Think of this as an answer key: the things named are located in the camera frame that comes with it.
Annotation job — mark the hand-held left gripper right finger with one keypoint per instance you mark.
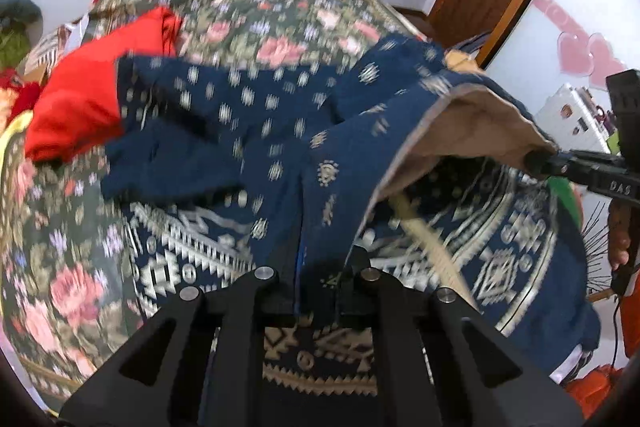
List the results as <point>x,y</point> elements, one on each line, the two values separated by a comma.
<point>360,292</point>

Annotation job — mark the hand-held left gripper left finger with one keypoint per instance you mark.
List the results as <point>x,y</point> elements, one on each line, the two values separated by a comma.
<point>265,292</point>

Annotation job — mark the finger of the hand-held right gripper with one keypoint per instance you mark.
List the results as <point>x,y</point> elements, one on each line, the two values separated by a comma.
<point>600,179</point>

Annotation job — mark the navy patterned hooded garment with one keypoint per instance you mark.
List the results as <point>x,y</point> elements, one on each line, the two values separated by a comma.
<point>280,117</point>

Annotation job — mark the red and yellow clothes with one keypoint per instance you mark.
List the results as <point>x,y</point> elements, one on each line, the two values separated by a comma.
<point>20,97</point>

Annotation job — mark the person's right hand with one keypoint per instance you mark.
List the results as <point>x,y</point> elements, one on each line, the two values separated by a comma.
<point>620,232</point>

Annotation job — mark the colourful fleece blanket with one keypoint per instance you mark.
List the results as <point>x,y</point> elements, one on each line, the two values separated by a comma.
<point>565,202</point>

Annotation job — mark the white appliance box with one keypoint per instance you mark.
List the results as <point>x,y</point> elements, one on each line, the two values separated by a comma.
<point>565,107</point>

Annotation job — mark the orange cloth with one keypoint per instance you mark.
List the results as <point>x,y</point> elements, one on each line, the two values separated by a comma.
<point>595,389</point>

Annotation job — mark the red cloth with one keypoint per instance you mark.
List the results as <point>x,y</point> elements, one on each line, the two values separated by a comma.
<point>85,97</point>

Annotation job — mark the striped printed cloth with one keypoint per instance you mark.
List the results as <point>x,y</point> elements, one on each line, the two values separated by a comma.
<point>50,49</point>

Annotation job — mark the green patterned cloth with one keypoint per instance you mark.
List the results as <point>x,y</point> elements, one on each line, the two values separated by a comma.
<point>11,49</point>

